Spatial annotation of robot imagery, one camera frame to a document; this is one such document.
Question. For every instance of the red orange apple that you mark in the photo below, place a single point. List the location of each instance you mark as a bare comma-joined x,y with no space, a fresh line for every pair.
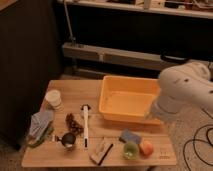
146,148

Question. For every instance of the brown dried grape bunch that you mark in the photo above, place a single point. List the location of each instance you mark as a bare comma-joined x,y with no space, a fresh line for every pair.
72,125

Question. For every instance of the grey vertical pole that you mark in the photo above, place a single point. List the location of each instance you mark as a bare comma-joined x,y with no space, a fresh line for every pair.
72,38

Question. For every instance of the cluttered wooden shelf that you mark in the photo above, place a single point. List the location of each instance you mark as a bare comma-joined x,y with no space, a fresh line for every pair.
149,6

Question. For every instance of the yellow plastic bin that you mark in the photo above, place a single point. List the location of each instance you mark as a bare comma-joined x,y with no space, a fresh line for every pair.
128,99

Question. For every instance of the blue grey folded cloth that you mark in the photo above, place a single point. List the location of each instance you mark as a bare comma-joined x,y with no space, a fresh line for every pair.
39,122

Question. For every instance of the wooden block with black edge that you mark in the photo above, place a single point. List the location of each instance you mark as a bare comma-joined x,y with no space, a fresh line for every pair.
101,151

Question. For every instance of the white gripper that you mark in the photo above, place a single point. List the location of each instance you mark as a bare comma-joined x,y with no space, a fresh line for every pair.
164,108

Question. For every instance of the white long-handled brush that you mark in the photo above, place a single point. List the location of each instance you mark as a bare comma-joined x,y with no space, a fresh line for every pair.
85,109

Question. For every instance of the dark metal measuring cup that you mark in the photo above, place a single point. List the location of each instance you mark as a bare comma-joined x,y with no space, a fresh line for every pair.
67,140

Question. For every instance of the green vegetable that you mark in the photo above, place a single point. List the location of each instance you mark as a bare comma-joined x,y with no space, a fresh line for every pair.
42,136

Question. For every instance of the blue sponge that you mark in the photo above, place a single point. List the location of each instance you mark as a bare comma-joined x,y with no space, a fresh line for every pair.
127,135

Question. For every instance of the white paper cup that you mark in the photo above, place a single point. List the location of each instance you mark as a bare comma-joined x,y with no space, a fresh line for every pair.
53,97

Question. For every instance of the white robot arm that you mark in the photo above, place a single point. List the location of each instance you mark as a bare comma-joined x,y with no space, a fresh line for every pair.
180,85

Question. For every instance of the black handle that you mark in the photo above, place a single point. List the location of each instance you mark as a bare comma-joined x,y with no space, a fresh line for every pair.
173,59

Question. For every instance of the grey metal beam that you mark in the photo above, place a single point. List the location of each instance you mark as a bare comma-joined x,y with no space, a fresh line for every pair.
115,56

